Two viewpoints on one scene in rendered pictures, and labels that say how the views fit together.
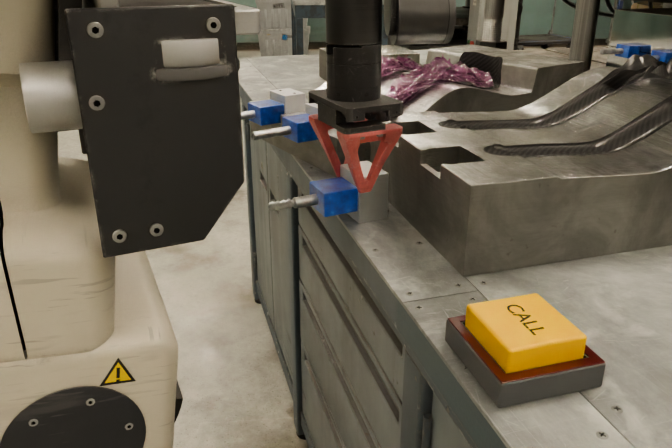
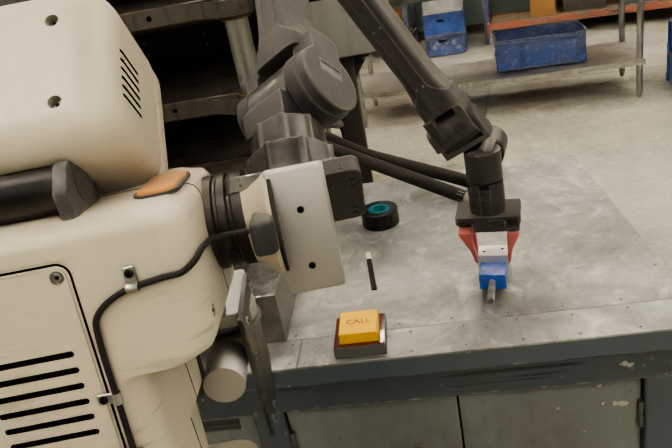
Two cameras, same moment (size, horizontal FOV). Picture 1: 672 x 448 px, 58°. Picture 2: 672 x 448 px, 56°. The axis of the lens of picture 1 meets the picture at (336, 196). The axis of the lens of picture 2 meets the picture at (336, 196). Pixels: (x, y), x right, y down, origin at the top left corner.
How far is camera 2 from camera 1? 70 cm
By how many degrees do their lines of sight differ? 60
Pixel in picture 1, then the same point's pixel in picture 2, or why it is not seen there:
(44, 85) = (241, 366)
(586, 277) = (312, 302)
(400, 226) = not seen: hidden behind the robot
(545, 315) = (358, 315)
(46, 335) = not seen: outside the picture
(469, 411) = (374, 368)
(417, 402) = (283, 431)
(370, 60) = not seen: hidden behind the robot
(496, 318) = (353, 329)
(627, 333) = (358, 305)
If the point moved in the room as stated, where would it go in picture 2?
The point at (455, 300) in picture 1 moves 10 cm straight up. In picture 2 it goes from (305, 348) to (292, 295)
